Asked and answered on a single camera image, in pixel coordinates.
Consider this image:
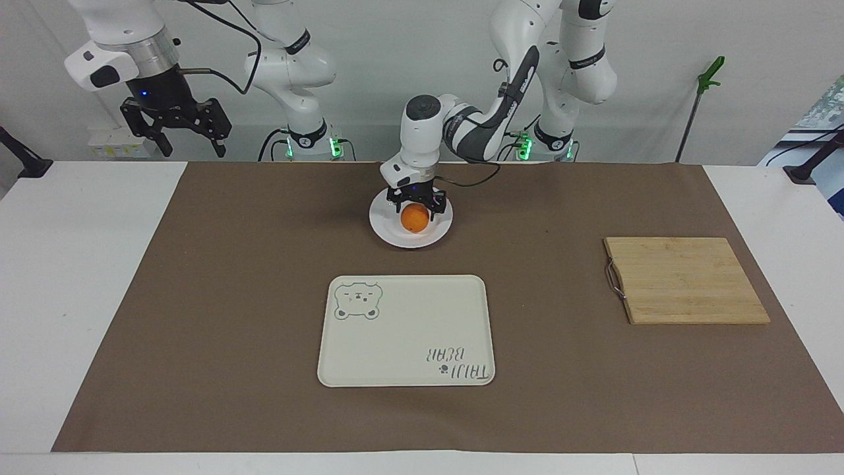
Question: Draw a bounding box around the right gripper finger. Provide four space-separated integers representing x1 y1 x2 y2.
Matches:
119 98 174 158
180 97 233 158

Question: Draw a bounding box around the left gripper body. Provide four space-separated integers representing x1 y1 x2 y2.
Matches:
393 179 441 205

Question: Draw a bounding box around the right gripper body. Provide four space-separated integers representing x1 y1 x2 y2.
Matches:
125 66 200 126

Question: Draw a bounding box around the orange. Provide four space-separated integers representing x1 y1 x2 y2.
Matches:
400 203 431 234

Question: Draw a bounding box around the white round plate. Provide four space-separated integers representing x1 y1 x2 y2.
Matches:
369 187 454 249

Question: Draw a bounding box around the white power strip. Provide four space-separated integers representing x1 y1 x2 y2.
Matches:
88 134 151 159

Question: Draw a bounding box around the cream tray with bear print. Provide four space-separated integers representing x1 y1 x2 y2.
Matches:
317 274 496 387

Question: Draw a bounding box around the black stand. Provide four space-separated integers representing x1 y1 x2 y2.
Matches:
0 125 53 179
783 129 844 185

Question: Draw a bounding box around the bamboo cutting board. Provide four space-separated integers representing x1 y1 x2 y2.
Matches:
603 237 771 325

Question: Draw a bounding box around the metal rod with green clamp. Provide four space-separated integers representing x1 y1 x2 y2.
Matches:
675 56 726 163

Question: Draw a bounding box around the black cable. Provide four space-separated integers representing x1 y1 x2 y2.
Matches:
432 150 504 189
177 0 263 96
257 128 291 162
496 129 529 162

